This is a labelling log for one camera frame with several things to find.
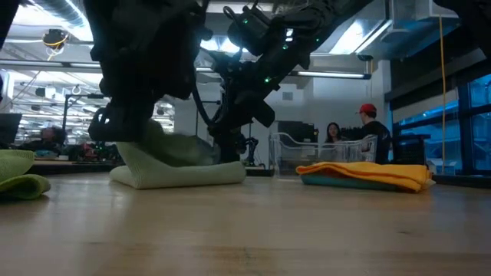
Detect long ceiling light bar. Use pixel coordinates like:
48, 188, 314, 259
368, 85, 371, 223
0, 59, 372, 81

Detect orange microfiber towel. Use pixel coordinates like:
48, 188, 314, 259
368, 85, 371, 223
295, 161, 434, 192

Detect person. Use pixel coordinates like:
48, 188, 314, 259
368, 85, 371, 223
320, 121, 346, 162
18, 126, 68, 153
354, 103, 392, 165

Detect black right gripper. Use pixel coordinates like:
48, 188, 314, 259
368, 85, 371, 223
209, 53, 281, 164

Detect pale green microfiber towel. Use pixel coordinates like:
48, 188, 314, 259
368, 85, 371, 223
109, 118, 247, 190

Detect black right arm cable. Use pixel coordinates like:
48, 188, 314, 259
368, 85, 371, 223
191, 82, 226, 127

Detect clear plastic bin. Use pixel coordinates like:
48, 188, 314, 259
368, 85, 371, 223
268, 132, 379, 177

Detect black monitor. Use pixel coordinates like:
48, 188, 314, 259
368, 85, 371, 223
0, 113, 23, 146

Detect white box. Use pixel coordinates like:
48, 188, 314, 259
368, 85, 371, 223
426, 159, 446, 176

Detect lime green microfiber towel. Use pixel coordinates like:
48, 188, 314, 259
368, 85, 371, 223
0, 149, 51, 200

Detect teal microfiber towel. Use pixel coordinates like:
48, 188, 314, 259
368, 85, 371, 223
301, 174, 407, 192

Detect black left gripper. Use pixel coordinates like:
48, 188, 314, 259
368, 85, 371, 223
84, 0, 212, 143

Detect yellow power cable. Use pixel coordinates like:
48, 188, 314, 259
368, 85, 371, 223
438, 15, 449, 176

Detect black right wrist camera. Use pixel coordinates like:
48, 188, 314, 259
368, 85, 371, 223
224, 3, 273, 57

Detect black crate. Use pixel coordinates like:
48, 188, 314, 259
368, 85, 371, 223
390, 133, 433, 173

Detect black ceiling dome device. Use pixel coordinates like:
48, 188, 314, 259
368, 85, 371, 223
41, 28, 70, 51

